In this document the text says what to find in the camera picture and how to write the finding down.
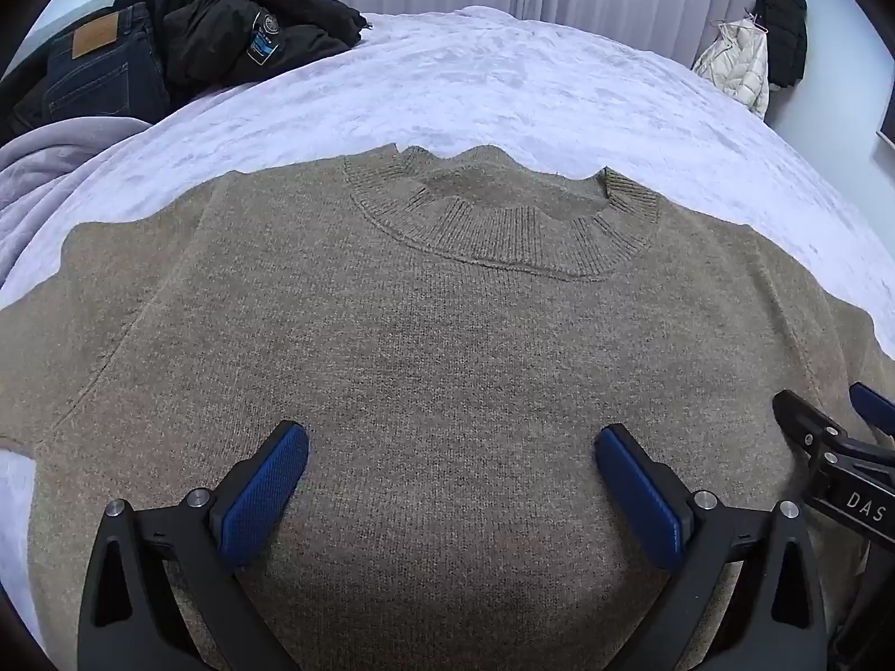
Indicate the black hanging coat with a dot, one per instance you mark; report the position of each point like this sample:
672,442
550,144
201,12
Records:
783,21

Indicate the white puffer jacket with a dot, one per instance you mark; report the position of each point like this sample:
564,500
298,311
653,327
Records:
738,63

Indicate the black padded jacket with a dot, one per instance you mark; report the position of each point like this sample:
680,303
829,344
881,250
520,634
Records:
210,28

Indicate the dark wall frame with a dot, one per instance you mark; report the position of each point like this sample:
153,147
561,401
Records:
888,119

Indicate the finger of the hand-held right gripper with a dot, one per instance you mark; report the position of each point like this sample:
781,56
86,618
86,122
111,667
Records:
874,405
797,419

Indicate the grey lavender folded blanket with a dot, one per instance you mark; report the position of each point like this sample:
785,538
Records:
49,175

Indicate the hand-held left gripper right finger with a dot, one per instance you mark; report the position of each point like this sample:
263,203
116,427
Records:
640,496

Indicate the brown knit sweater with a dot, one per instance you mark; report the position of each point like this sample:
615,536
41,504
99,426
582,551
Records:
447,335

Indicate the dark blue jeans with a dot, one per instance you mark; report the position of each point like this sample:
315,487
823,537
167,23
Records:
105,70

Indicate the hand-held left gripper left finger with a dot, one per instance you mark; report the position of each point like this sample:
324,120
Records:
269,496

